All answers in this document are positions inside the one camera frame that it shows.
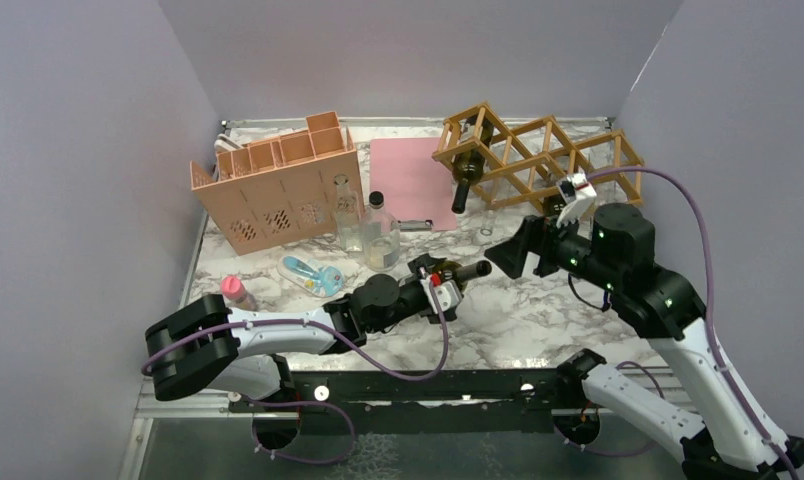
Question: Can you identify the large clear glass jar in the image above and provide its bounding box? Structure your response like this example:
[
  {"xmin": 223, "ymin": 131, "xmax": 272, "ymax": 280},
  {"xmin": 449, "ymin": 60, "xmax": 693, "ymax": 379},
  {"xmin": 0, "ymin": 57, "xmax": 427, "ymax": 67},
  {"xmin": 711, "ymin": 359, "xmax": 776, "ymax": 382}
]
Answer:
[{"xmin": 360, "ymin": 191, "xmax": 401, "ymax": 272}]

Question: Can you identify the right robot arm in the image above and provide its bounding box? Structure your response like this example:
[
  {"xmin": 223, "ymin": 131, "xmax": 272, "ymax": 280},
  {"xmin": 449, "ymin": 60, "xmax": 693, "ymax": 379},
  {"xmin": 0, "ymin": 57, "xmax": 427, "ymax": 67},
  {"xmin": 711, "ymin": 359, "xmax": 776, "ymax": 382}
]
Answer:
[{"xmin": 485, "ymin": 203, "xmax": 804, "ymax": 479}]

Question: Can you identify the clear bottle in rack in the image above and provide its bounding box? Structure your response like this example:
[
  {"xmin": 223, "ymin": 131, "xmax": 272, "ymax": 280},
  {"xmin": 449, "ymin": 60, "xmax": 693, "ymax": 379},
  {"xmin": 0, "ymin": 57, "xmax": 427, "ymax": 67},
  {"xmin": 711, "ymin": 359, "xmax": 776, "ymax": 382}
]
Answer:
[{"xmin": 479, "ymin": 201, "xmax": 498, "ymax": 237}]

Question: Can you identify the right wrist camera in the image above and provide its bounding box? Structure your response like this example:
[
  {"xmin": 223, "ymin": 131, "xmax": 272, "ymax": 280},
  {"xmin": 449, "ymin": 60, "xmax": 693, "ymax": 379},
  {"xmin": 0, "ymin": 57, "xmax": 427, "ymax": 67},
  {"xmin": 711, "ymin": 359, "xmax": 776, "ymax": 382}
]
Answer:
[{"xmin": 556, "ymin": 173, "xmax": 597, "ymax": 227}]

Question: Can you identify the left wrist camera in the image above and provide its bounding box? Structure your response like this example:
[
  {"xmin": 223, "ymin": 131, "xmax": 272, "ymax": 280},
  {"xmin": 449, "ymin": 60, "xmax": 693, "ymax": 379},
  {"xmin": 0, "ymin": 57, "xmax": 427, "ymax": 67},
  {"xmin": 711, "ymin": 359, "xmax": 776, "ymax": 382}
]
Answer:
[{"xmin": 422, "ymin": 276, "xmax": 463, "ymax": 322}]

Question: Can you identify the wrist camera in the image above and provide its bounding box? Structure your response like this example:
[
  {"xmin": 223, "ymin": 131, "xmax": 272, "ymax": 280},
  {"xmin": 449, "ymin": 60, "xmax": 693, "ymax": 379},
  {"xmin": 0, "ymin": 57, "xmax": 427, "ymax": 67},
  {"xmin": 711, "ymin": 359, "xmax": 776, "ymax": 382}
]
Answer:
[
  {"xmin": 556, "ymin": 173, "xmax": 597, "ymax": 227},
  {"xmin": 422, "ymin": 276, "xmax": 463, "ymax": 322}
]

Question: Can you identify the white item behind basket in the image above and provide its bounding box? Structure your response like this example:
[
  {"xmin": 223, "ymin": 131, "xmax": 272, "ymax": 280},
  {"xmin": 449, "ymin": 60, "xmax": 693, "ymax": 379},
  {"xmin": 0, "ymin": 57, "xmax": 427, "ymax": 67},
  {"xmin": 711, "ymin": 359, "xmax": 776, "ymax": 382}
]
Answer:
[{"xmin": 214, "ymin": 134, "xmax": 243, "ymax": 154}]

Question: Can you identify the peach plastic organizer basket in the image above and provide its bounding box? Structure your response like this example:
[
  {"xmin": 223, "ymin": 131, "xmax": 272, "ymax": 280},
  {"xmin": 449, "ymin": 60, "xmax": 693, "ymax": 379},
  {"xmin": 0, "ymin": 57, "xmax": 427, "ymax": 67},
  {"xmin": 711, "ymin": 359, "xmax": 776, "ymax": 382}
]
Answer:
[{"xmin": 190, "ymin": 111, "xmax": 365, "ymax": 255}]

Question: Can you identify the dark bottle silver neck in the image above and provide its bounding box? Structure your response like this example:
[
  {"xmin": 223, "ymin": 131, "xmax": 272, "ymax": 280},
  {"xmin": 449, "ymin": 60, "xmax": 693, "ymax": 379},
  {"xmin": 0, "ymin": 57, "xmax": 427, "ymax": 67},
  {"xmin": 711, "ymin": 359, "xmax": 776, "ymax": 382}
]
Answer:
[
  {"xmin": 432, "ymin": 260, "xmax": 492, "ymax": 292},
  {"xmin": 541, "ymin": 178, "xmax": 566, "ymax": 217}
]

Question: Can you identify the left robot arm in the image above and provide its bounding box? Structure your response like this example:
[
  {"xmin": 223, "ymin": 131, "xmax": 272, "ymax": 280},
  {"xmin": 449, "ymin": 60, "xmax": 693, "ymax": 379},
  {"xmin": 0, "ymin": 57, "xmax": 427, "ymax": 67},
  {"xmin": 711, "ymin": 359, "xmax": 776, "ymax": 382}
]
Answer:
[{"xmin": 141, "ymin": 254, "xmax": 492, "ymax": 411}]

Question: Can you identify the clear glass bottle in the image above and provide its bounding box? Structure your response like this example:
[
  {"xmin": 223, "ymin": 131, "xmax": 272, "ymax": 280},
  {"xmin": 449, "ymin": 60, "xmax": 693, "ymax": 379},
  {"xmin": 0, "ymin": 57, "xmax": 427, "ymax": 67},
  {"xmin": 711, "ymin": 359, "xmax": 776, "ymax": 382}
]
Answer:
[{"xmin": 334, "ymin": 174, "xmax": 363, "ymax": 254}]

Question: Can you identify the dark bottle black cap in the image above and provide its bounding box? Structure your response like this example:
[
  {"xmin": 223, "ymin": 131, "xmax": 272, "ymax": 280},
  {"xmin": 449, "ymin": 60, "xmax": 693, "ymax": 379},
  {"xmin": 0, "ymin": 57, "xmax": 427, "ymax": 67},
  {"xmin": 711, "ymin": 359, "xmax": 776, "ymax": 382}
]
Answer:
[{"xmin": 451, "ymin": 150, "xmax": 484, "ymax": 214}]

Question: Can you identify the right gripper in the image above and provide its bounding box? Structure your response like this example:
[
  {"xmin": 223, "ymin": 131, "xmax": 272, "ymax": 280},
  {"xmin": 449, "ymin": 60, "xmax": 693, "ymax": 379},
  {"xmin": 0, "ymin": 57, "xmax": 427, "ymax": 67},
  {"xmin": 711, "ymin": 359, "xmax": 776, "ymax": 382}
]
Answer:
[{"xmin": 483, "ymin": 204, "xmax": 618, "ymax": 289}]

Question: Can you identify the pink capped small bottle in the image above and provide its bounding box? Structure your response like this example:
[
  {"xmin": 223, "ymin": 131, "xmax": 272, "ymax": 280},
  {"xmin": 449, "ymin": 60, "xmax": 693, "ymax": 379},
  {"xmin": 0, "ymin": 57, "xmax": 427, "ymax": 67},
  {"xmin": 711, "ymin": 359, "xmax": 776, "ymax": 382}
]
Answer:
[{"xmin": 220, "ymin": 275, "xmax": 258, "ymax": 311}]

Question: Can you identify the light blue toy package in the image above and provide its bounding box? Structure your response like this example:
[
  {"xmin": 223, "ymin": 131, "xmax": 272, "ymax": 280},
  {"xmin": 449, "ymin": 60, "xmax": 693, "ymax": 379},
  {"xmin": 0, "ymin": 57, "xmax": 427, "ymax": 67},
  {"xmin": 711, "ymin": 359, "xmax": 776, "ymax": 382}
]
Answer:
[{"xmin": 277, "ymin": 255, "xmax": 346, "ymax": 298}]

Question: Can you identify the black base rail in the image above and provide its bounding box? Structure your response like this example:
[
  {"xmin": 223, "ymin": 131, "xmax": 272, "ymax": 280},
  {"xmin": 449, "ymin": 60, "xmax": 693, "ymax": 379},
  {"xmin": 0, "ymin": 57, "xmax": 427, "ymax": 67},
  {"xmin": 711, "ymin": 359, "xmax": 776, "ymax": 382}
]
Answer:
[{"xmin": 228, "ymin": 368, "xmax": 601, "ymax": 443}]

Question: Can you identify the wooden wine rack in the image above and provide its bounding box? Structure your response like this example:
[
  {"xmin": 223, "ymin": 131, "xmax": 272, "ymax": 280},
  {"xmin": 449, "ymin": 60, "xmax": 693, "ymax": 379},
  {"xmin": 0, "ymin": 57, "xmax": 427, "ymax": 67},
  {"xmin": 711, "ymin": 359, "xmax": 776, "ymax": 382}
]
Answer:
[{"xmin": 432, "ymin": 101, "xmax": 644, "ymax": 213}]

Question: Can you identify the pink clipboard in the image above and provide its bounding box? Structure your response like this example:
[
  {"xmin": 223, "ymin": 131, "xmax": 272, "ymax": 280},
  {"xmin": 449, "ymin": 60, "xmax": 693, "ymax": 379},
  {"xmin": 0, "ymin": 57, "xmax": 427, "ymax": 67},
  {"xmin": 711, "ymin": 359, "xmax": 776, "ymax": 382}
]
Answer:
[{"xmin": 369, "ymin": 137, "xmax": 457, "ymax": 231}]

